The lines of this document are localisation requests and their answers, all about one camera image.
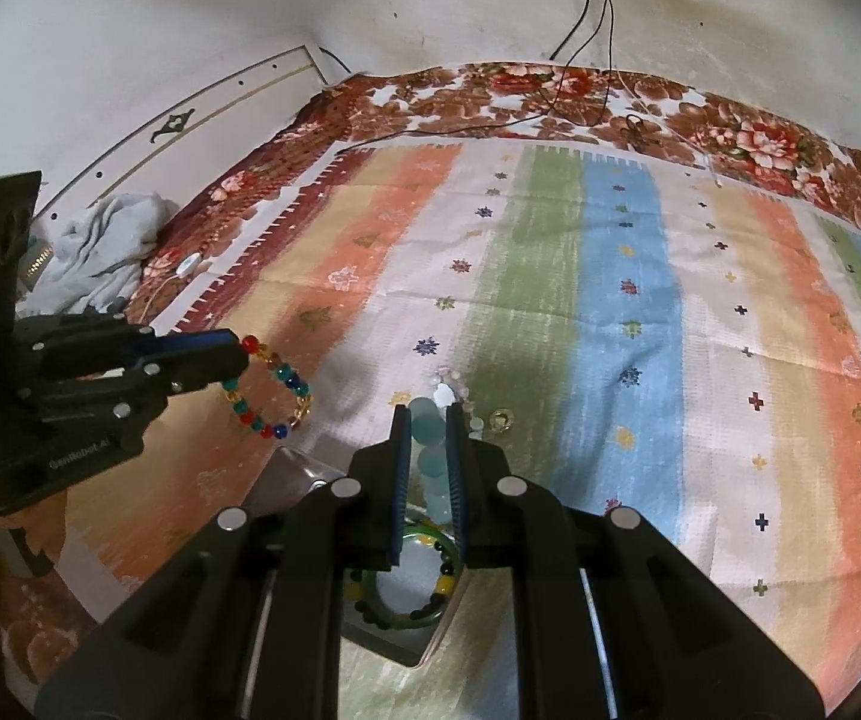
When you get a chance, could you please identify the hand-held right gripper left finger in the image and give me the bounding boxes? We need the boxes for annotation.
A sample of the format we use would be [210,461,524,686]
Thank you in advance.
[34,403,412,720]

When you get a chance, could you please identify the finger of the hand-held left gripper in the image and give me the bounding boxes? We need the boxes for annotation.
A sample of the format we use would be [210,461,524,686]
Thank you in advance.
[19,313,251,396]
[20,369,178,437]

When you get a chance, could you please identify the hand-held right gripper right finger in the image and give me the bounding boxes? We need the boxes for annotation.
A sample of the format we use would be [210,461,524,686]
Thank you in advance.
[445,401,829,720]

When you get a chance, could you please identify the light blue bead bracelet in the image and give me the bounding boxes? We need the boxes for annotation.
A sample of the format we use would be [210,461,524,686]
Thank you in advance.
[409,399,454,523]

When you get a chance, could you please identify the multicolour bead bracelet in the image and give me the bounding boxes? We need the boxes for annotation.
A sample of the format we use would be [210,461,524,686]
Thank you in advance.
[221,334,316,440]

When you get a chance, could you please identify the silver metal tin box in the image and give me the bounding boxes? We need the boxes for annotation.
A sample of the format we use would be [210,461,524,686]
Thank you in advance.
[250,446,510,668]

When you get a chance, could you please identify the black and yellow bead bracelet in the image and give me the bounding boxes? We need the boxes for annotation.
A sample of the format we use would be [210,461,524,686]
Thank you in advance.
[347,536,458,620]

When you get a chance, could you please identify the green jade bangle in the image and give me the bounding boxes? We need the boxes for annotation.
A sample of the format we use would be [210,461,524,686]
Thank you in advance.
[343,525,470,628]

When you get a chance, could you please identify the crumpled grey cloth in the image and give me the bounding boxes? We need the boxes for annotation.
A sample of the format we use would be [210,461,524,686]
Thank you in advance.
[25,191,178,317]

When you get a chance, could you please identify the striped pastel blanket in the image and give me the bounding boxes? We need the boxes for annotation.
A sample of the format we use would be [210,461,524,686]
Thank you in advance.
[62,139,861,720]

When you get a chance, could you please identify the white headboard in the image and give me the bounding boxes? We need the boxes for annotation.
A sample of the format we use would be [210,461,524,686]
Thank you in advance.
[25,45,328,242]

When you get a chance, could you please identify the white bead bracelet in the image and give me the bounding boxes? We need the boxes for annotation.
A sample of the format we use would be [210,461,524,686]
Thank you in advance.
[430,366,491,437]

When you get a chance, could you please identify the white charger with cable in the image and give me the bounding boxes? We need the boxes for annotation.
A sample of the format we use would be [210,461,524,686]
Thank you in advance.
[130,256,203,335]

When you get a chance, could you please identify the black cable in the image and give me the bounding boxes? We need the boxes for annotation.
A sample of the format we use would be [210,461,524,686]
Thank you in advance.
[334,66,630,160]
[596,0,620,95]
[546,0,598,67]

